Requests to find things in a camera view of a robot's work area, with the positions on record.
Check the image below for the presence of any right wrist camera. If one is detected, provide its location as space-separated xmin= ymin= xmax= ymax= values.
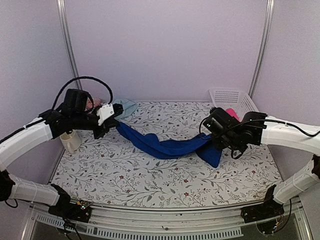
xmin=201 ymin=107 xmax=240 ymax=137

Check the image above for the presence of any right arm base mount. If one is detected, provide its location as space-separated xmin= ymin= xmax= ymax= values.
xmin=240 ymin=200 xmax=285 ymax=223

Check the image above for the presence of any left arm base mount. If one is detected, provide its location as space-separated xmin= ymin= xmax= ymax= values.
xmin=48 ymin=198 xmax=92 ymax=223

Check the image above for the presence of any floral tablecloth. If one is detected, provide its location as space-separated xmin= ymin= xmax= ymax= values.
xmin=51 ymin=100 xmax=283 ymax=209

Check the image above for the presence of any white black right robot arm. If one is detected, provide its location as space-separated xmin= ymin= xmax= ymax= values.
xmin=203 ymin=107 xmax=320 ymax=218

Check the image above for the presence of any light blue towel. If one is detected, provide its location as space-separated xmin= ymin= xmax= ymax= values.
xmin=112 ymin=98 xmax=139 ymax=120

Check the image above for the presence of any left black camera cable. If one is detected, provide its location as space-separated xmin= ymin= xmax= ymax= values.
xmin=51 ymin=76 xmax=114 ymax=111

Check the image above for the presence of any pink rolled towel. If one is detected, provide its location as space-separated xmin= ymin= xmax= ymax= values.
xmin=225 ymin=108 xmax=240 ymax=122

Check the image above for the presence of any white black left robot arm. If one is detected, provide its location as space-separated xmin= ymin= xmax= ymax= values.
xmin=0 ymin=103 xmax=123 ymax=217

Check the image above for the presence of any right aluminium frame post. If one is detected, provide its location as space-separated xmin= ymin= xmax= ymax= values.
xmin=248 ymin=0 xmax=275 ymax=98

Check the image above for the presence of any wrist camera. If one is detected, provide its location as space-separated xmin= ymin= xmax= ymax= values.
xmin=60 ymin=88 xmax=89 ymax=115
xmin=201 ymin=107 xmax=240 ymax=137

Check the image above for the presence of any white plastic basket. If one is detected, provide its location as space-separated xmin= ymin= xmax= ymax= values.
xmin=208 ymin=87 xmax=259 ymax=120

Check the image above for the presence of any dark blue towel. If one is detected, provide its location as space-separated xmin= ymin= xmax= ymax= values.
xmin=116 ymin=122 xmax=222 ymax=168

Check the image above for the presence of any left aluminium frame post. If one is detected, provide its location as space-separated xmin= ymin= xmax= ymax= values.
xmin=56 ymin=0 xmax=79 ymax=78

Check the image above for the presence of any aluminium frame post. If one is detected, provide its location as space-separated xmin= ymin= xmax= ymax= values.
xmin=248 ymin=0 xmax=275 ymax=98
xmin=56 ymin=0 xmax=79 ymax=78

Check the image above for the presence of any aluminium front rail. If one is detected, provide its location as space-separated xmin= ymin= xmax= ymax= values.
xmin=21 ymin=197 xmax=315 ymax=240

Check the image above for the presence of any cream ceramic mug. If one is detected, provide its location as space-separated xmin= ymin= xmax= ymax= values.
xmin=59 ymin=130 xmax=82 ymax=154

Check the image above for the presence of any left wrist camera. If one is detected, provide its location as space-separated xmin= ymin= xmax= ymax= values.
xmin=60 ymin=88 xmax=89 ymax=115

